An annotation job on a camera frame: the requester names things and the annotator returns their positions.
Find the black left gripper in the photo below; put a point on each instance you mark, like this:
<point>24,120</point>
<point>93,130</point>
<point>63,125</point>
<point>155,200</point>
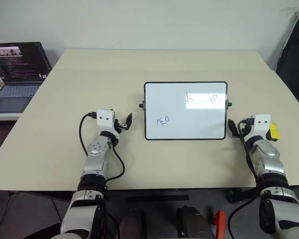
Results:
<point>117,125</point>

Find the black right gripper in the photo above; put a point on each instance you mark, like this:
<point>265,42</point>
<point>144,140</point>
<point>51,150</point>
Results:
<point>246,129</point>

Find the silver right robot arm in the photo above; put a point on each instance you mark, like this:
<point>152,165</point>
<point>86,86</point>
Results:
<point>274,174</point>

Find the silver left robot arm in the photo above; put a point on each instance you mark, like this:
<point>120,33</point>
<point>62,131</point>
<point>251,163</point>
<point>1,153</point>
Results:
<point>96,159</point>

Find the yellow sponge with dark scourer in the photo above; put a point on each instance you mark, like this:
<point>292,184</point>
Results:
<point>274,132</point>

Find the black framed small whiteboard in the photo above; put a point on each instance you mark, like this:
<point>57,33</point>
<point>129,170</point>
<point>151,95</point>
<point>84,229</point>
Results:
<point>184,112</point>

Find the black table crossbar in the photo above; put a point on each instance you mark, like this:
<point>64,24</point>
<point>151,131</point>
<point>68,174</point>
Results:
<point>158,198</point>

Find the red plastic object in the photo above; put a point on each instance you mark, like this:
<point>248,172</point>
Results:
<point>219,224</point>

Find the dark rounded robot leg shape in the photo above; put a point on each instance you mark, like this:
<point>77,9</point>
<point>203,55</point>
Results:
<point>195,221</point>

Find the open grey laptop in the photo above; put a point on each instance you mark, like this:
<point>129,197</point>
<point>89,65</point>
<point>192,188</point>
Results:
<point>15,74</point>

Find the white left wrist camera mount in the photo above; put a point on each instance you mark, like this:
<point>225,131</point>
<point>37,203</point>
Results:
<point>105,119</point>

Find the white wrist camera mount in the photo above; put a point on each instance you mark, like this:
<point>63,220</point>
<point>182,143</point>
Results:
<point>105,119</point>
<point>262,124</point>

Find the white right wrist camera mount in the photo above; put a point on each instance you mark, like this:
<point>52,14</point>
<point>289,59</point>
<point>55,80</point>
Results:
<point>262,124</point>

